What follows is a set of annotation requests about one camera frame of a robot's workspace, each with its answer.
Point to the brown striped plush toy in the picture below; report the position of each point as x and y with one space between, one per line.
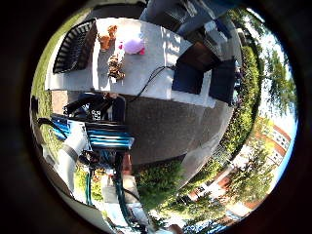
114 66

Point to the orange plush dog toy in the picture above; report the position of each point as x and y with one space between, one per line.
105 41

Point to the red brick building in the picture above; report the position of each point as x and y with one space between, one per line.
279 138

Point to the pink round plush toy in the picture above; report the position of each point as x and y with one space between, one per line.
133 45

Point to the black plastic slatted basket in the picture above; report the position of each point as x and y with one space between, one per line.
74 48

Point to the black controller box with tag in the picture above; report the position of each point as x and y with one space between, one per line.
96 110

